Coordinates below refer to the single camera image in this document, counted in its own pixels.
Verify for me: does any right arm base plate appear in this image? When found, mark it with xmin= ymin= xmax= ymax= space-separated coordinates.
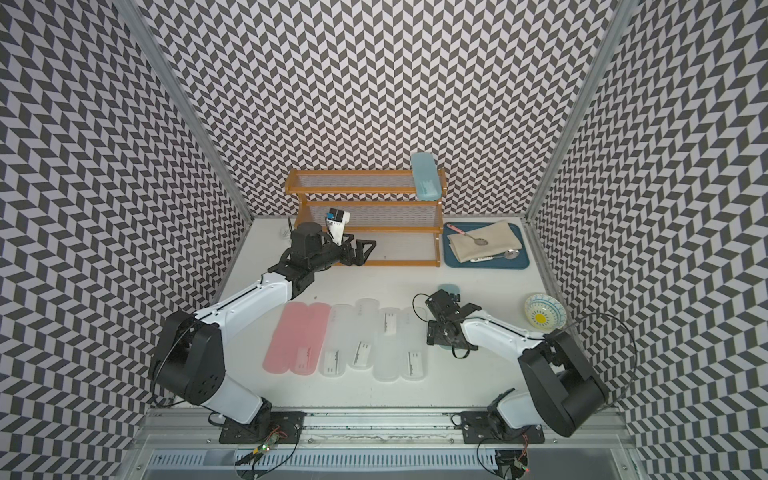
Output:
xmin=459 ymin=411 xmax=545 ymax=445

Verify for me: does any pink pencil case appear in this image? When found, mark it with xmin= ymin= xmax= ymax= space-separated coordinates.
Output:
xmin=262 ymin=302 xmax=309 ymax=374
xmin=291 ymin=302 xmax=331 ymax=376

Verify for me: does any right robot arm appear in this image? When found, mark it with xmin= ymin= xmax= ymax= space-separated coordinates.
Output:
xmin=425 ymin=289 xmax=609 ymax=444

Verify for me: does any clear pencil case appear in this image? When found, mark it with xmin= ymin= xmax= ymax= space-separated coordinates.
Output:
xmin=349 ymin=299 xmax=380 ymax=370
xmin=396 ymin=309 xmax=427 ymax=381
xmin=373 ymin=308 xmax=400 ymax=383
xmin=318 ymin=304 xmax=356 ymax=378

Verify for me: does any metal spoon on tray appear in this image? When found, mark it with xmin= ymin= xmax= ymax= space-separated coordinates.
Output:
xmin=470 ymin=249 xmax=521 ymax=263

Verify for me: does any yellow patterned bowl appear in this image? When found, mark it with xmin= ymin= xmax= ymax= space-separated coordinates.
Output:
xmin=524 ymin=293 xmax=568 ymax=331

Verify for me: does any wooden three-tier shelf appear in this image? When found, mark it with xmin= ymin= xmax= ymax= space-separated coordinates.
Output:
xmin=285 ymin=168 xmax=447 ymax=267

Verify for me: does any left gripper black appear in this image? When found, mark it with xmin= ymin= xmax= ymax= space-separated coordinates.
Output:
xmin=310 ymin=233 xmax=377 ymax=272

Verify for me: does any pink pencil case right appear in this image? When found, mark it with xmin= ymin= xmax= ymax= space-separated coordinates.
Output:
xmin=291 ymin=302 xmax=331 ymax=376

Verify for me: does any dark teal tray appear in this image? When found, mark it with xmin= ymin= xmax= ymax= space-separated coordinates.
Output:
xmin=442 ymin=221 xmax=530 ymax=270

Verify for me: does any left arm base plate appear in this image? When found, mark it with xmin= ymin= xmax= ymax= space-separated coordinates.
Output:
xmin=218 ymin=410 xmax=306 ymax=446

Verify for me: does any beige folded cloth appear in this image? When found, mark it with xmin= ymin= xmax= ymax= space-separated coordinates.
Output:
xmin=445 ymin=221 xmax=523 ymax=263

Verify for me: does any pink pencil case left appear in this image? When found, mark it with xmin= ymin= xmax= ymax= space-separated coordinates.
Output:
xmin=262 ymin=302 xmax=309 ymax=374

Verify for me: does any metal spoon pink handle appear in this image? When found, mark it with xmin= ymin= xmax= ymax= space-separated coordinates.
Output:
xmin=445 ymin=223 xmax=488 ymax=246

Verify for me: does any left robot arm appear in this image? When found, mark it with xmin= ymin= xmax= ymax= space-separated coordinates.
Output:
xmin=149 ymin=222 xmax=377 ymax=428

